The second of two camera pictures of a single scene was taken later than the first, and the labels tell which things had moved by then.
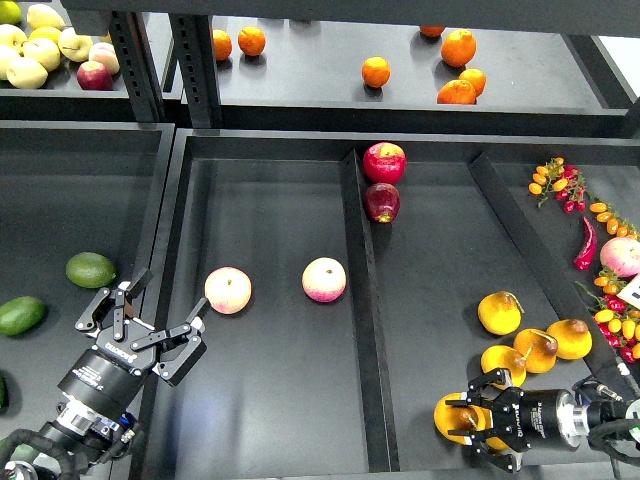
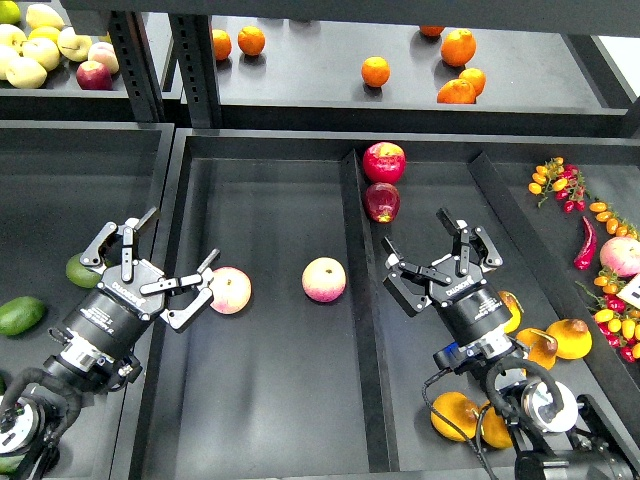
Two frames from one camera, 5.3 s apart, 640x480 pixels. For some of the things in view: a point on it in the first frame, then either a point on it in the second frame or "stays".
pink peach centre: x=324 y=279 stays
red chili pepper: x=583 y=260 stays
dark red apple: x=382 y=202 stays
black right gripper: x=544 y=419 → x=472 y=307
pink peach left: x=228 y=289 stays
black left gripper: x=109 y=375 → x=112 y=317
